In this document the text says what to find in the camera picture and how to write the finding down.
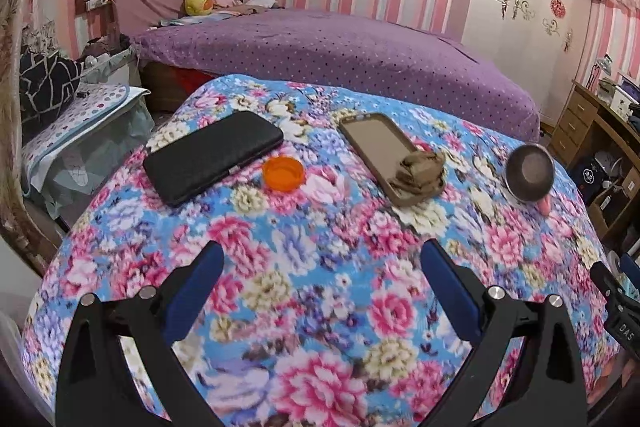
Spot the black wallet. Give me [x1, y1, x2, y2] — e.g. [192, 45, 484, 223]
[143, 110, 285, 208]

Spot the polka dot cloth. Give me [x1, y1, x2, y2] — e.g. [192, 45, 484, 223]
[22, 83, 151, 178]

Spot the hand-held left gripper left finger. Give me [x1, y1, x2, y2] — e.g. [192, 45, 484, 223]
[55, 240, 226, 427]

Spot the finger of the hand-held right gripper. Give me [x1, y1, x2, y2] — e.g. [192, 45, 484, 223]
[619, 252, 640, 295]
[590, 259, 632, 308]

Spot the orange plastic lid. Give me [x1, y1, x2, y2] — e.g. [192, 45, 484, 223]
[262, 156, 304, 193]

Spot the floral tablecloth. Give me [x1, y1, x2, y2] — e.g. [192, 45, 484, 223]
[22, 74, 626, 427]

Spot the black patterned bag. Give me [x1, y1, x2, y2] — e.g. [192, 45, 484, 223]
[19, 51, 85, 125]

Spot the pink mug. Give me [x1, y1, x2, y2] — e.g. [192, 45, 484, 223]
[505, 144, 557, 215]

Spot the brown crumpled cloth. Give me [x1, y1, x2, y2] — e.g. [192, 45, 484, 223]
[389, 150, 447, 198]

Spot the wooden desk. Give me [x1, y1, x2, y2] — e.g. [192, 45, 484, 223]
[547, 79, 640, 248]

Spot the floral curtain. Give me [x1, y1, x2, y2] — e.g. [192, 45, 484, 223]
[0, 0, 66, 278]

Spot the white wardrobe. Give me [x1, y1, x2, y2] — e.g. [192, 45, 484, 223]
[460, 0, 593, 128]

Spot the white box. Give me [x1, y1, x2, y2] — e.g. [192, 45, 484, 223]
[607, 84, 636, 112]

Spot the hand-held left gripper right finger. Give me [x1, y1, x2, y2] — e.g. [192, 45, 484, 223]
[420, 239, 587, 427]

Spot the bed with purple dotted sheet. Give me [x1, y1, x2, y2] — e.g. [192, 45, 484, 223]
[129, 9, 543, 142]

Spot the brown tray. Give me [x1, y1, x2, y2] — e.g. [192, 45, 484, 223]
[339, 112, 447, 208]

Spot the desk lamp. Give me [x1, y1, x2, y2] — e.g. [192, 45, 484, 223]
[592, 54, 616, 90]

